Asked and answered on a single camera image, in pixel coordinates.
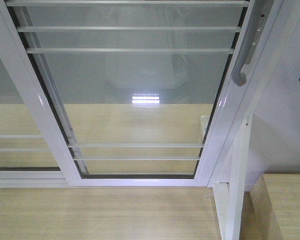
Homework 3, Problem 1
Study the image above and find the plywood box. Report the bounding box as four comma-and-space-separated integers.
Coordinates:
240, 174, 300, 240

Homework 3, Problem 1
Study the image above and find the white door frame post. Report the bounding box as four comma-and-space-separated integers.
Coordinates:
204, 0, 300, 240

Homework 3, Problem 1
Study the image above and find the grey door handle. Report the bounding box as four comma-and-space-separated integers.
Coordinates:
231, 0, 266, 86

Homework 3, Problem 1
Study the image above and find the plywood base platform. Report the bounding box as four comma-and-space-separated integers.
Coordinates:
0, 104, 220, 240

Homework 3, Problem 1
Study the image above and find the sliding transparent glass door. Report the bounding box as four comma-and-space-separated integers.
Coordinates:
0, 0, 283, 188

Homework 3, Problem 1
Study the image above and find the fixed glass panel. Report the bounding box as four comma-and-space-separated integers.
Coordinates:
0, 0, 71, 188

